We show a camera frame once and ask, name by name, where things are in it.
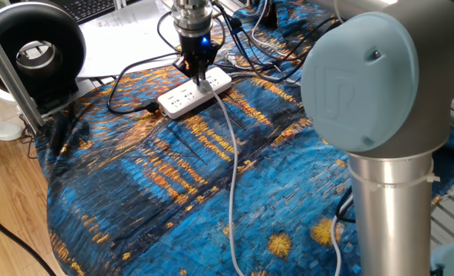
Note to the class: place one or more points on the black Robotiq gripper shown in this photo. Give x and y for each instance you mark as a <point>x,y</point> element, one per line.
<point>194,50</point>

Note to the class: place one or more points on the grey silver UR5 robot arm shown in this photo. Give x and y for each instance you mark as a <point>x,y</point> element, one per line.
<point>403,76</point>

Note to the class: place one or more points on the white power strip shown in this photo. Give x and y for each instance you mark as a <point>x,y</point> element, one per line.
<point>188,96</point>

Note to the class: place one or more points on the white paper sheet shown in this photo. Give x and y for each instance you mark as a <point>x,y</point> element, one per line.
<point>116,46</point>

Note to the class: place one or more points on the black computer keyboard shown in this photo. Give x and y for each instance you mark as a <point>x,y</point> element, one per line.
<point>89,9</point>

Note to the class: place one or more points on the starry night painted tablecloth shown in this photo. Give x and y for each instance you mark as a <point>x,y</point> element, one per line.
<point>154,191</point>

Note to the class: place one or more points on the white plastic base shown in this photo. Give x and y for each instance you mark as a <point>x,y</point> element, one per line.
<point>0,130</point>

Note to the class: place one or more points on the aluminium frame post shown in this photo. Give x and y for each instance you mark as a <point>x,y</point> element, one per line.
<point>12,76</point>

